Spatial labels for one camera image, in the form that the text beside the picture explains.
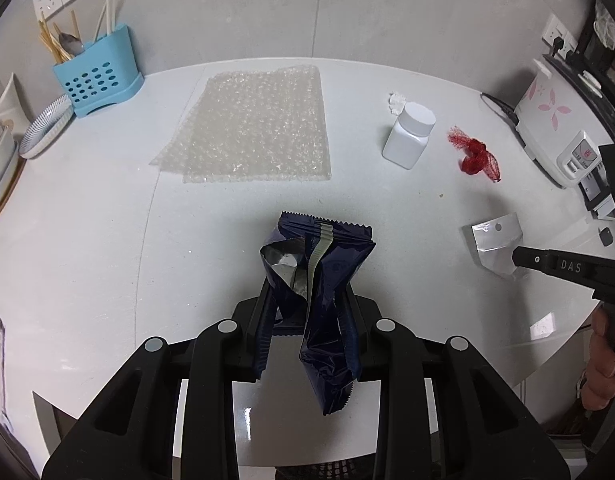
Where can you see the white ridged plate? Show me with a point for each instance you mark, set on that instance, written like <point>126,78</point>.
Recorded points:
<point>44,127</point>

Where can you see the person's right hand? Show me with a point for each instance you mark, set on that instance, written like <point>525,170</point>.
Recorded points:
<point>600,375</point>

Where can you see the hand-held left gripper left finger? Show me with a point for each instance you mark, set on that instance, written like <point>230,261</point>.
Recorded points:
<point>260,340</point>

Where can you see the small black object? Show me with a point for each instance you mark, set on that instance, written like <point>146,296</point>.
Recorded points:
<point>606,236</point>

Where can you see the clear zip bag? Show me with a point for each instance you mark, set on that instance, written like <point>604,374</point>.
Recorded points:
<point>497,245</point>

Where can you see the blue utensil holder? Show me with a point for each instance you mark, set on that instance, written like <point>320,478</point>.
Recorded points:
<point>97,80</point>

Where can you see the dark blue snack wrapper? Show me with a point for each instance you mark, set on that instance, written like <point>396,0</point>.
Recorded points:
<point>327,280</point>

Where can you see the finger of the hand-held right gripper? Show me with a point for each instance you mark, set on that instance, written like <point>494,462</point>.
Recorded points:
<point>552,264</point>

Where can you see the white lace cloth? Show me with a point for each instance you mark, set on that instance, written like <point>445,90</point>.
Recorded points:
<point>606,22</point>

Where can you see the white tall vessel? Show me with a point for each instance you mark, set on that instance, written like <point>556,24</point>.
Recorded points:
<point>12,102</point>

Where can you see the metal spoon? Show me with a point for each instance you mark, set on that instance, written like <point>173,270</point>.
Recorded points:
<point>71,44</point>

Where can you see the white chopstick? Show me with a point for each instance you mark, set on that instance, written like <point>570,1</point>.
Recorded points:
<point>112,7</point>
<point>103,10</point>

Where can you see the red mesh net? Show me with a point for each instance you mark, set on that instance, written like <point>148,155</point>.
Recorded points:
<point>480,157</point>

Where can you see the clear bubble wrap sheet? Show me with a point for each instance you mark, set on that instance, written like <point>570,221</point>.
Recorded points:
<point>257,125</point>

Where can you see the white floral rice cooker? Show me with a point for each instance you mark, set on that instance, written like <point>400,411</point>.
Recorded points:
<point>552,120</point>

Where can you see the dark mesh waste basket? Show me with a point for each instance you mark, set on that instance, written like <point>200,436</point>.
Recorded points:
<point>327,472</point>

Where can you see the white pill bottle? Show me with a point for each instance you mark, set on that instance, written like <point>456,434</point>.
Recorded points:
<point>407,140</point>

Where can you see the white tissue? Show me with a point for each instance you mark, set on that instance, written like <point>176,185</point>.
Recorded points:
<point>398,102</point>

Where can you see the chopsticks and spoons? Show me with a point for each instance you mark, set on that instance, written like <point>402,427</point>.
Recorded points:
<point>49,40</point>

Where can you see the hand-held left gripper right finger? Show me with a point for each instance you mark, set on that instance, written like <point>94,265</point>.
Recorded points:
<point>370,332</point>

